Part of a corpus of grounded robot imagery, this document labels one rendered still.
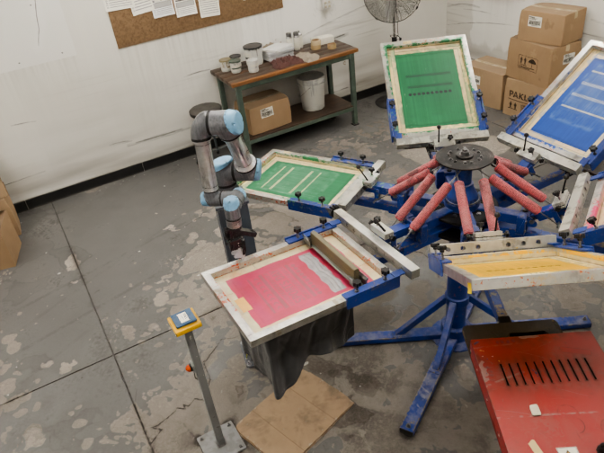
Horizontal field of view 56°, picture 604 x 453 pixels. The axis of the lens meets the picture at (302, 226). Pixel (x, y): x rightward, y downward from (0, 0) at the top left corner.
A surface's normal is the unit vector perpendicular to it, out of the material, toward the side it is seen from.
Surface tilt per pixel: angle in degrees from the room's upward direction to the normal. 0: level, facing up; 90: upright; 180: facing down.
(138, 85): 90
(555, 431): 0
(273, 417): 2
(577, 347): 0
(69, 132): 90
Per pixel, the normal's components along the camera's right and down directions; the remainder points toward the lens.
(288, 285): -0.07, -0.84
